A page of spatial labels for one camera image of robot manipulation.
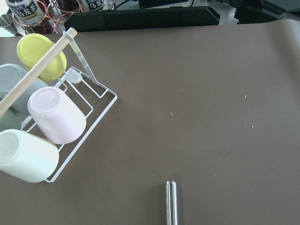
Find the pink plastic cup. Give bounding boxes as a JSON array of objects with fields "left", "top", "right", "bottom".
[{"left": 27, "top": 86, "right": 86, "bottom": 144}]

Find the white plastic cup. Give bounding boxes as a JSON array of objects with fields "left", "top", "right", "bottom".
[{"left": 0, "top": 129, "right": 59, "bottom": 183}]

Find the yellow plastic cup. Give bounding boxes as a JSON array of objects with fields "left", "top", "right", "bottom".
[{"left": 16, "top": 33, "right": 68, "bottom": 82}]

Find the grey plastic cup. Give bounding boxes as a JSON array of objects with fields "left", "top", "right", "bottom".
[{"left": 0, "top": 64, "right": 47, "bottom": 116}]

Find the steel jigger cup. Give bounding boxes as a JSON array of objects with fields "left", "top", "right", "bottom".
[{"left": 0, "top": 14, "right": 19, "bottom": 36}]

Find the black monitor bar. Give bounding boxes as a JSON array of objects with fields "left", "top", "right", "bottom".
[{"left": 64, "top": 6, "right": 220, "bottom": 32}]

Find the tea bottle white label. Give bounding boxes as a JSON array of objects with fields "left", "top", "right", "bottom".
[{"left": 5, "top": 0, "right": 44, "bottom": 26}]

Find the white wire cup rack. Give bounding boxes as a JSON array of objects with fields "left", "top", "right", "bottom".
[{"left": 0, "top": 27, "right": 117, "bottom": 183}]

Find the copper wire bottle rack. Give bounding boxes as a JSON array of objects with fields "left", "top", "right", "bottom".
[{"left": 9, "top": 0, "right": 118, "bottom": 36}]

